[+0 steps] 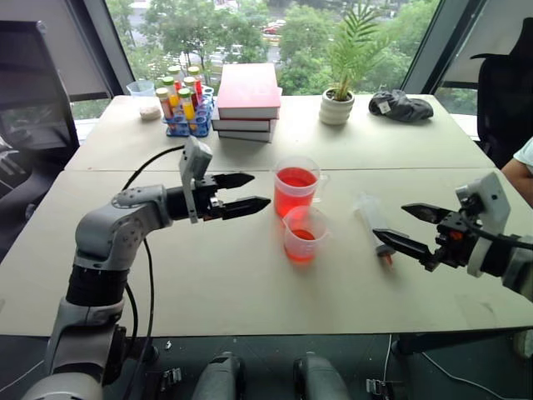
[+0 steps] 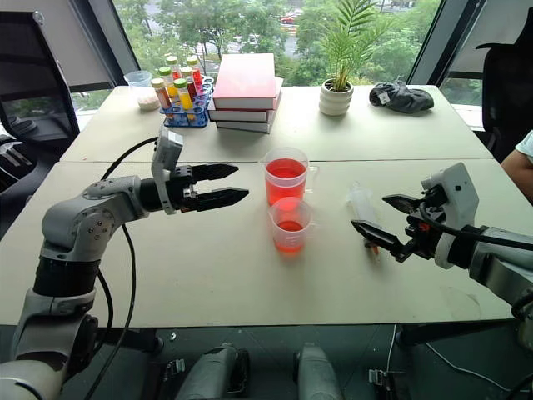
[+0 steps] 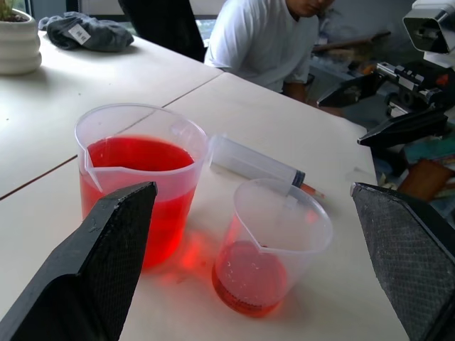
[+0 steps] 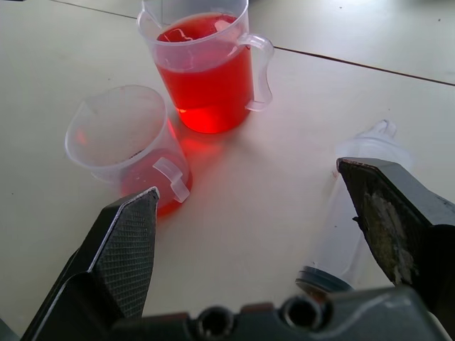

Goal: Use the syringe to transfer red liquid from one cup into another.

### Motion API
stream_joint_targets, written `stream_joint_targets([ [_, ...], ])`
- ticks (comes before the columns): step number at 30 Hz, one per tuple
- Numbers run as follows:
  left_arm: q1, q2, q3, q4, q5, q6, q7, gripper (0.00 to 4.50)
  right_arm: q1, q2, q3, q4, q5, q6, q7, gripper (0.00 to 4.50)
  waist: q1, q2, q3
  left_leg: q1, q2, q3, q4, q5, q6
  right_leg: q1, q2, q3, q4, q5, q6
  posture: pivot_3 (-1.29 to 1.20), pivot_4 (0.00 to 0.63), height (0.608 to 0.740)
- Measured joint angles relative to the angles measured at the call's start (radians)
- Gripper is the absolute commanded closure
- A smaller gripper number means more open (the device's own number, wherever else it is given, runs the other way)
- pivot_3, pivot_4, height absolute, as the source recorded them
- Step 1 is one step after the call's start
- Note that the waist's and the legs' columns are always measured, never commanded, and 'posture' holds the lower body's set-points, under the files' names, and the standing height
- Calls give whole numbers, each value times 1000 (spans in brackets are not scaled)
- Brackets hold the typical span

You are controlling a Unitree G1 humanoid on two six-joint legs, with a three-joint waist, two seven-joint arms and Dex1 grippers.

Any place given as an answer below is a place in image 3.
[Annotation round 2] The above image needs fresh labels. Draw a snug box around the large beaker of red liquid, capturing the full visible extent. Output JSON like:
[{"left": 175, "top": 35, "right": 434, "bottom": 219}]
[{"left": 73, "top": 102, "right": 209, "bottom": 269}]

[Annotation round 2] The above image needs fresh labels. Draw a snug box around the person in white t-shirt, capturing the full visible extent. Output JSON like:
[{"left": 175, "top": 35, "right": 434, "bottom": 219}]
[{"left": 203, "top": 0, "right": 337, "bottom": 104}]

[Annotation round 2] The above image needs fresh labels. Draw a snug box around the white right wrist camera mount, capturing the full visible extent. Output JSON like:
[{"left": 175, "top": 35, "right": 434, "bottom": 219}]
[{"left": 402, "top": 0, "right": 455, "bottom": 69}]

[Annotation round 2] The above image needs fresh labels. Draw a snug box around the black office chair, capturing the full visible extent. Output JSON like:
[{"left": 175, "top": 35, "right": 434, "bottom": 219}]
[{"left": 117, "top": 0, "right": 208, "bottom": 63}]

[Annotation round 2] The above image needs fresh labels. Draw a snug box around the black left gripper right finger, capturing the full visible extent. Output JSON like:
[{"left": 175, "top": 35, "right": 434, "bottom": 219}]
[{"left": 349, "top": 182, "right": 455, "bottom": 341}]

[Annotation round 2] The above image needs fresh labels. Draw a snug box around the brown wooden stick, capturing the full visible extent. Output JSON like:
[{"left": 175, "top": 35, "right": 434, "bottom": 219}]
[{"left": 311, "top": 31, "right": 392, "bottom": 53}]

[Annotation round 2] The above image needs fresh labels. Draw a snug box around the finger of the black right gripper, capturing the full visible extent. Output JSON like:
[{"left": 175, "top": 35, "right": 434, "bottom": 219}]
[
  {"left": 316, "top": 75, "right": 387, "bottom": 108},
  {"left": 356, "top": 107, "right": 450, "bottom": 147}
]

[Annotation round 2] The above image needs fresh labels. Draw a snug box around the brown cardboard box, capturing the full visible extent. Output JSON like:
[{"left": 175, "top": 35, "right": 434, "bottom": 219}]
[{"left": 397, "top": 158, "right": 455, "bottom": 201}]

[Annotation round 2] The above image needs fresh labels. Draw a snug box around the grey crumpled cloth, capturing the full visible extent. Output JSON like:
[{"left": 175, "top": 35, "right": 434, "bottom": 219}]
[{"left": 38, "top": 11, "right": 136, "bottom": 53}]

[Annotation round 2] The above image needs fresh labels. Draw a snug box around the clear plastic syringe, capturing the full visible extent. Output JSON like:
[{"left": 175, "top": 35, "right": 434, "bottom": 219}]
[{"left": 208, "top": 134, "right": 327, "bottom": 200}]

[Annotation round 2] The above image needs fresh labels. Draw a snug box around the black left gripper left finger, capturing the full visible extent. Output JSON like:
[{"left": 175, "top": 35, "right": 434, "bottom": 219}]
[{"left": 0, "top": 181, "right": 159, "bottom": 341}]

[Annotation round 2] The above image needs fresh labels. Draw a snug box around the white ribbed plant pot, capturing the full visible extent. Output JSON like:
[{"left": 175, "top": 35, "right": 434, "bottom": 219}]
[{"left": 0, "top": 8, "right": 43, "bottom": 76}]

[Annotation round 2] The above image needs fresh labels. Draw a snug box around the small beaker of red liquid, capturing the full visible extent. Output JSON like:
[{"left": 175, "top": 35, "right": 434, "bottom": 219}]
[{"left": 211, "top": 178, "right": 334, "bottom": 318}]

